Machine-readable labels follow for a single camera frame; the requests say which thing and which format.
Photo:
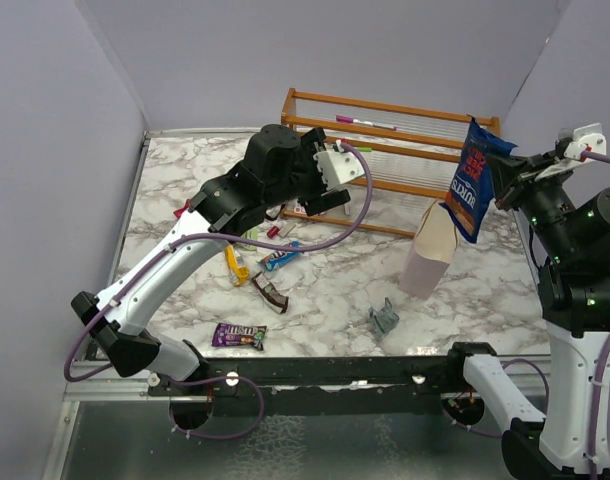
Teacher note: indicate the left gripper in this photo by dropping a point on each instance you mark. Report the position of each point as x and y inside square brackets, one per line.
[314, 142]

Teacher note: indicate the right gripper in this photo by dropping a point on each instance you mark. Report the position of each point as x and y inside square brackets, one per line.
[515, 175]

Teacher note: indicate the blue Burts chips bag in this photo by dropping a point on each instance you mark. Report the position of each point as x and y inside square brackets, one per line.
[471, 187]

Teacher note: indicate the white paper bag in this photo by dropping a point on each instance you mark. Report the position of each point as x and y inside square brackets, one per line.
[431, 253]

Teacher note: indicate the green snack packet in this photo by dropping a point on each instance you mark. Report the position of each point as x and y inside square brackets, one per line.
[252, 235]

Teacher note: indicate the red candy packet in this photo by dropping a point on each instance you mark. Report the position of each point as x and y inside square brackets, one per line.
[179, 212]

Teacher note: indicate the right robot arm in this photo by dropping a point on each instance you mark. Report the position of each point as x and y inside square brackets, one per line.
[567, 440]

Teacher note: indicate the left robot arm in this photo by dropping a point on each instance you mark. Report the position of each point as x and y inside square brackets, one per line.
[278, 166]

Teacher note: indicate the magenta marker pen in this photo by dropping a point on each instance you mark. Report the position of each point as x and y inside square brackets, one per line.
[366, 123]

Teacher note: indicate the small white eraser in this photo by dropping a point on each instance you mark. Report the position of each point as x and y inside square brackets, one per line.
[286, 229]

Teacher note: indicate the small red cylinder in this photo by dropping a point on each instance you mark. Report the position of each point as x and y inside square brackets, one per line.
[273, 231]

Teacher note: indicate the wooden shelf rack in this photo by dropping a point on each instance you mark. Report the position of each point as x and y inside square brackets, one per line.
[411, 167]

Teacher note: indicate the blue M&M's packet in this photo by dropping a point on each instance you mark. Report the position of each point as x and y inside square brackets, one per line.
[277, 260]

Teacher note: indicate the yellow snack bar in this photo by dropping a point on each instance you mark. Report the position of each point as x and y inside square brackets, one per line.
[238, 271]

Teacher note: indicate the brown chocolate bar wrapper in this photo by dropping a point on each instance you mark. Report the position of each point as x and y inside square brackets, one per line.
[278, 301]

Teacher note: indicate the grey plastic clip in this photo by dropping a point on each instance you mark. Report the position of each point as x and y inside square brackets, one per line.
[383, 320]

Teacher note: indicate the purple M&M's packet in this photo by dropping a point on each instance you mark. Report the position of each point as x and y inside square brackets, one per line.
[232, 335]

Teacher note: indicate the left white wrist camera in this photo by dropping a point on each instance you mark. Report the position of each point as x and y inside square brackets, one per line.
[337, 165]

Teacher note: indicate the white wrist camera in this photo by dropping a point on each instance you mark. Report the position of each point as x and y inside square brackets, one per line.
[337, 165]
[572, 148]

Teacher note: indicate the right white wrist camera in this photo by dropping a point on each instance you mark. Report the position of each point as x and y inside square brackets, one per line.
[572, 148]

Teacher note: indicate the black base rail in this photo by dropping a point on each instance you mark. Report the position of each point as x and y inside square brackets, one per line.
[233, 387]

